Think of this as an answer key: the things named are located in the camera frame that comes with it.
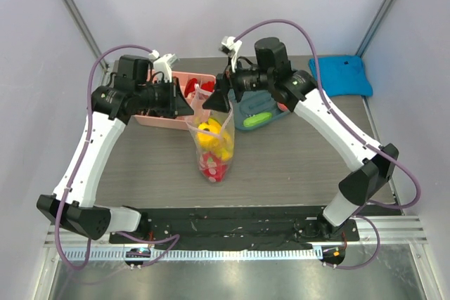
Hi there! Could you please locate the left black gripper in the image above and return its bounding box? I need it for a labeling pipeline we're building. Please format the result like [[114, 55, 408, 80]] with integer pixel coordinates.
[[135, 77, 194, 117]]

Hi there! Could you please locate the clear pink zip top bag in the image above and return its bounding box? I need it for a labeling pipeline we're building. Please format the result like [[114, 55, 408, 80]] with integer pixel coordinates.
[[184, 84, 235, 183]]

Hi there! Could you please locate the yellow bell pepper toy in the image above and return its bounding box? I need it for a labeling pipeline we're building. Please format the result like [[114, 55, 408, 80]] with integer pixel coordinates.
[[196, 118, 221, 150]]

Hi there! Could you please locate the green cucumber toy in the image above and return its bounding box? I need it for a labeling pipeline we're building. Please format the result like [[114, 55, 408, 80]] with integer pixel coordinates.
[[243, 112, 272, 128]]

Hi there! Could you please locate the yellow banana bunch toy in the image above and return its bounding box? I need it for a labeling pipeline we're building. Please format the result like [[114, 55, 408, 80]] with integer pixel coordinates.
[[213, 131, 234, 162]]

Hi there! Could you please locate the pink dragon fruit toy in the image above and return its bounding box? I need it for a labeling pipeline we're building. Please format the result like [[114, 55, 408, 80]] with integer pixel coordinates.
[[198, 152, 229, 183]]

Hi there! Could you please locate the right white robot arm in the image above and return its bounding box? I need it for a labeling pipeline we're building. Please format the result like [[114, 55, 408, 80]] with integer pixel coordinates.
[[203, 37, 399, 240]]

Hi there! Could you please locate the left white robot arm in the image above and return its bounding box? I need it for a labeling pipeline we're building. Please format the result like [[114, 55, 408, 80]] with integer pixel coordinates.
[[37, 52, 193, 243]]

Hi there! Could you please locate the red fabric item right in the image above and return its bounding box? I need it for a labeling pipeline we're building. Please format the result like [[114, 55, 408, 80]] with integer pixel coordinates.
[[200, 81, 215, 92]]

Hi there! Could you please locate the red fabric item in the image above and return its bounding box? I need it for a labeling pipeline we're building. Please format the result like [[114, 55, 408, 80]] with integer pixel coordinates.
[[200, 81, 215, 92], [184, 78, 200, 98]]

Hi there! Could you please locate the red fabric item left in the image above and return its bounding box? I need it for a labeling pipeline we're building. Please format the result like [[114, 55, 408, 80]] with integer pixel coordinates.
[[184, 78, 200, 98]]

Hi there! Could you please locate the pink divided organizer box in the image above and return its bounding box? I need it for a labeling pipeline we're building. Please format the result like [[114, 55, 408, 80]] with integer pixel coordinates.
[[134, 71, 215, 131]]

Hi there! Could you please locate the teal plastic fruit tray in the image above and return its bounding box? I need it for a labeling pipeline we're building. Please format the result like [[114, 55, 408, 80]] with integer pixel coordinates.
[[229, 91, 290, 131]]

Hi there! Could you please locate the pink peach toy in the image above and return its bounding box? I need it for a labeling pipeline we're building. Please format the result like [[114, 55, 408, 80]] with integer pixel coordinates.
[[277, 103, 288, 112]]

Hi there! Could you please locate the folded blue cloth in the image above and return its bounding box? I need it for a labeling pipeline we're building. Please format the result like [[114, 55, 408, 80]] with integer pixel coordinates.
[[318, 55, 373, 98]]

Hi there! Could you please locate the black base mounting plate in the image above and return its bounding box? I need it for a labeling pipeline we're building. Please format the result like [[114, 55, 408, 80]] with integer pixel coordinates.
[[108, 207, 359, 244]]

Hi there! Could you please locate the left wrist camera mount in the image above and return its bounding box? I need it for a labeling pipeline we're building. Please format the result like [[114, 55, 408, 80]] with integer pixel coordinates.
[[148, 50, 178, 83]]

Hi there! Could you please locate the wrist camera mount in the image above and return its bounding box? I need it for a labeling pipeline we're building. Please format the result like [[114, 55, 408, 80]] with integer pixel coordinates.
[[219, 37, 242, 72], [148, 50, 178, 83]]

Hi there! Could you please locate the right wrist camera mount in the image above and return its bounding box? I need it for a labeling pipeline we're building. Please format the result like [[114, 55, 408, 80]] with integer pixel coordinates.
[[219, 37, 242, 72]]

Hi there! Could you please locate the white slotted cable duct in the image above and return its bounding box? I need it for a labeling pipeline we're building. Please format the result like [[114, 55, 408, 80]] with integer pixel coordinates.
[[59, 247, 323, 261]]

